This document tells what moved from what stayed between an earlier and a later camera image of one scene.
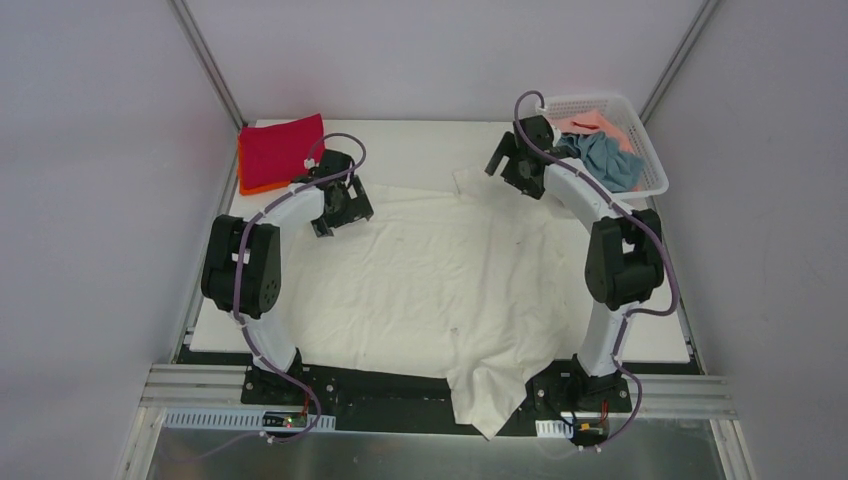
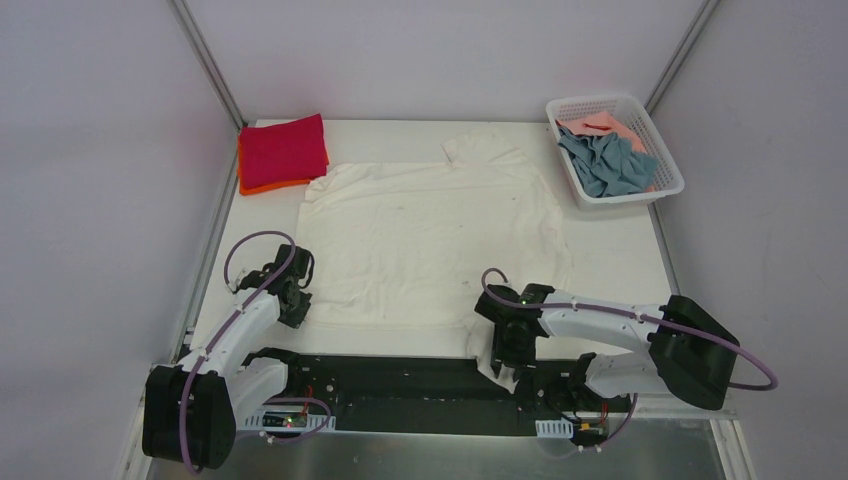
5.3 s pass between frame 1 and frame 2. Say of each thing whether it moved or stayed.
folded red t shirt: stayed
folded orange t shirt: stayed
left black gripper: moved
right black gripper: moved
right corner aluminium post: stayed
